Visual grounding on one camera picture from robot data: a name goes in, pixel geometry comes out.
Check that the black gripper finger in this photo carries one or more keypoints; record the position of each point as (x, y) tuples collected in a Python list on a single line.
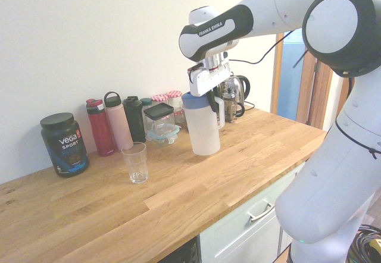
[(213, 100)]

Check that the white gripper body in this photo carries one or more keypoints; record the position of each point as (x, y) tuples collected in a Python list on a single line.
[(208, 80)]

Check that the translucent pitcher with blue lid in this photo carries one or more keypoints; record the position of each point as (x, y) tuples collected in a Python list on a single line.
[(204, 132)]

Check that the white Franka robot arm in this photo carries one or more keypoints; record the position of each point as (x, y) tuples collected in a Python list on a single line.
[(327, 185)]

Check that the pink water bottle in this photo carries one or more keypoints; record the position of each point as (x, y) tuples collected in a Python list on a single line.
[(119, 123)]

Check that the red water bottle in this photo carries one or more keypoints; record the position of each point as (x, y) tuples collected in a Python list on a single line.
[(101, 132)]

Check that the glass French press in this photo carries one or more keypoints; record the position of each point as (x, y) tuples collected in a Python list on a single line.
[(232, 105)]

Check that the chrome electric kettle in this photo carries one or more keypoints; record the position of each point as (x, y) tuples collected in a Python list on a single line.
[(238, 84)]

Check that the jar with red checkered lid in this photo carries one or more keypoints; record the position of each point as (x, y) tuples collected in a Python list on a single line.
[(174, 94), (178, 114), (159, 98)]

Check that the square container with black lid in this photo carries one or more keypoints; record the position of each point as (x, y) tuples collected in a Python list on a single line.
[(157, 111)]

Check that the glass container with teal lid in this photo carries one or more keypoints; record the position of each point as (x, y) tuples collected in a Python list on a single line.
[(162, 135)]

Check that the jar with green lid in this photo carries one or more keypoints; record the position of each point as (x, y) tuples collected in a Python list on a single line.
[(146, 100)]

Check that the black shaker bottle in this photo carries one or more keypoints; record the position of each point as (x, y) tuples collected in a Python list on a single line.
[(134, 120)]

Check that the clear drinking glass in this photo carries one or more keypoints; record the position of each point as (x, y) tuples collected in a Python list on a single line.
[(134, 156)]

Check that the white cabinet drawer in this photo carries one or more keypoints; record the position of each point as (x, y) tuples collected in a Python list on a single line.
[(238, 239)]

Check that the black dishwasher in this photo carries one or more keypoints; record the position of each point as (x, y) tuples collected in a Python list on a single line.
[(187, 251)]

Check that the dark Vega protein tub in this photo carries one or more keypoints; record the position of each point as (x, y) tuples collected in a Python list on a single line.
[(67, 147)]

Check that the wooden door frame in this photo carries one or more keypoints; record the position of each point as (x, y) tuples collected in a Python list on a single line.
[(320, 96)]

